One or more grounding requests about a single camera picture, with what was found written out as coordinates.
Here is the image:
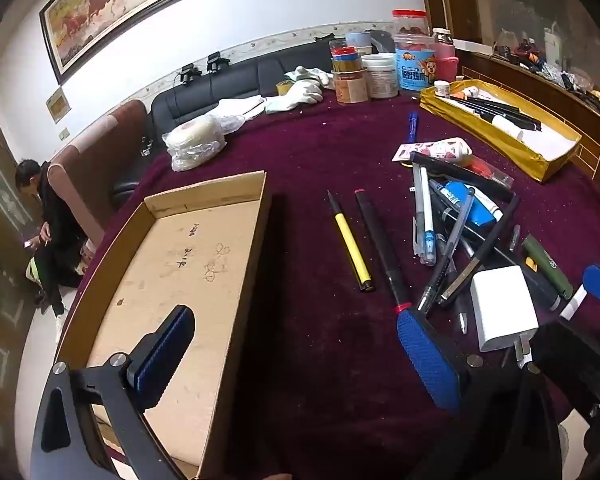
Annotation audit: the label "wooden tray with pens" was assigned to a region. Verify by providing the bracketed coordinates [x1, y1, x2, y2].
[55, 171, 273, 480]

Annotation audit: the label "black pen with red rings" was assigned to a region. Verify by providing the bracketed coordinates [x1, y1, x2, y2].
[355, 189, 413, 316]

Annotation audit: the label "stack of coloured tape rolls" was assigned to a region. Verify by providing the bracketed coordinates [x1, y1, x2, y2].
[329, 46, 364, 74]

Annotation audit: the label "grey blue container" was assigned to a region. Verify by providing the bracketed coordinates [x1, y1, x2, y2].
[344, 31, 374, 56]

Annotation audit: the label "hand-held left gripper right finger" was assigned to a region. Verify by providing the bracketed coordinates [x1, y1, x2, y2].
[396, 309, 563, 480]

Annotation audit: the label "white charger plug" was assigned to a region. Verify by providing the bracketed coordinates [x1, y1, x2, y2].
[470, 266, 540, 362]

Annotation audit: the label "wooden door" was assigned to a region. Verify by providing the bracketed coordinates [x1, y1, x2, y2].
[0, 85, 51, 461]

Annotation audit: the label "pile of pens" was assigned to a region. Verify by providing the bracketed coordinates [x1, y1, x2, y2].
[410, 162, 563, 335]

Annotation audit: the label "yellow pen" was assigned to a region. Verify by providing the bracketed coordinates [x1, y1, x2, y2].
[328, 191, 376, 292]

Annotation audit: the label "gold tray box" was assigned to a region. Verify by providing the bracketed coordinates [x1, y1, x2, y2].
[420, 79, 583, 183]

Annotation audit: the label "brown armchair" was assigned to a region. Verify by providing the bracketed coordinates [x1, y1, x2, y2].
[49, 99, 149, 248]

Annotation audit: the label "blue and white box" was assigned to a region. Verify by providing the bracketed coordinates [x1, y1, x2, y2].
[442, 181, 499, 227]

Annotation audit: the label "dark purple tablecloth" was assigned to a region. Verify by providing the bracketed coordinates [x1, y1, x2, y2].
[75, 85, 600, 480]

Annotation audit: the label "white papers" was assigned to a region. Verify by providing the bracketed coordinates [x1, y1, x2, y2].
[214, 94, 267, 122]

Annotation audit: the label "orange packet in clear plastic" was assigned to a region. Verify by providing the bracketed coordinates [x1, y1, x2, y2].
[467, 156, 515, 187]

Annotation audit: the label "wooden sideboard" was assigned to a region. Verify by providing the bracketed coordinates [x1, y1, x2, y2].
[415, 0, 600, 181]

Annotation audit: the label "white plastic jar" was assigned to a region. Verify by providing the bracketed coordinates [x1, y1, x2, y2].
[367, 52, 399, 99]

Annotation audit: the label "framed horse painting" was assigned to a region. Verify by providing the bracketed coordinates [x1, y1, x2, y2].
[39, 0, 259, 86]

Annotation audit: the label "white gloves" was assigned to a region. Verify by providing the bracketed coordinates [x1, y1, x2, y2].
[265, 66, 337, 113]

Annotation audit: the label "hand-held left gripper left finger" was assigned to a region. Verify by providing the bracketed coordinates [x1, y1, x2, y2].
[30, 305, 196, 480]

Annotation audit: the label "clear bag of white rolls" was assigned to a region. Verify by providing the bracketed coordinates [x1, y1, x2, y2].
[162, 114, 245, 172]

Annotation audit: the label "pink bottle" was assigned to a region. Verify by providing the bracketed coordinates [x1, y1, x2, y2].
[432, 28, 459, 84]

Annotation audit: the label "black leather sofa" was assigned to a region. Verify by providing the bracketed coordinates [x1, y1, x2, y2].
[111, 35, 342, 206]

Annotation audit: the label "small yellow wall frame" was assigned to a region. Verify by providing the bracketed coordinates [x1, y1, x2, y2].
[45, 87, 71, 124]

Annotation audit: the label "white tube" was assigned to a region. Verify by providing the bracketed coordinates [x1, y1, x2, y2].
[490, 115, 524, 142]

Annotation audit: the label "clear jar with blue label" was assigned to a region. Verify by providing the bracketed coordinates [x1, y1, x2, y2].
[392, 9, 437, 94]

